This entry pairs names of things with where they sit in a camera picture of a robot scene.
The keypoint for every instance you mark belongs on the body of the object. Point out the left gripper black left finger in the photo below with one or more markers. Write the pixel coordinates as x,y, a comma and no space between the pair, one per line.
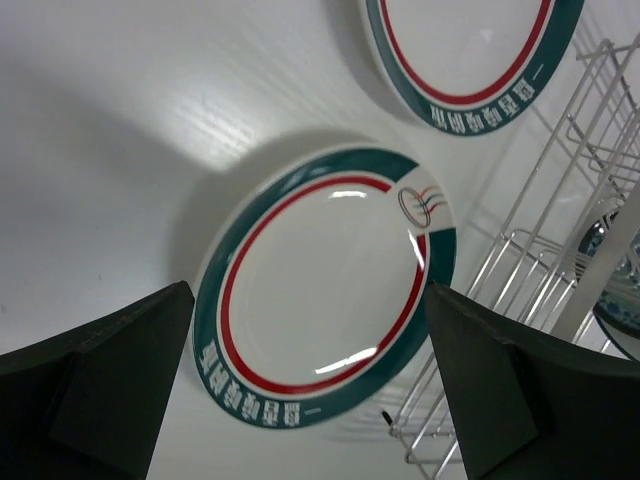
89,403

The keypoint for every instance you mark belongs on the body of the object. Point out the green red rimmed plate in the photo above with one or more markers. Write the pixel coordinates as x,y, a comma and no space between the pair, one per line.
311,297
468,68

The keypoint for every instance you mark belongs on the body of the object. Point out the green red rimmed plate front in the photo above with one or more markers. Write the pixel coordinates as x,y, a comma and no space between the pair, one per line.
468,68

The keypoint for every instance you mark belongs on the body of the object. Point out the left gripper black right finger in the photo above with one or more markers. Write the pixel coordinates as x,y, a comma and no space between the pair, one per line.
526,405

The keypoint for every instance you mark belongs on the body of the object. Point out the metal wire dish rack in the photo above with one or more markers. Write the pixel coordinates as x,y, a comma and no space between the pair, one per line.
588,165

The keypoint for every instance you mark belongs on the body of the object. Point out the blue patterned small plate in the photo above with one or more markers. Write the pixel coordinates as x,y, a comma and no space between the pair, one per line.
617,308

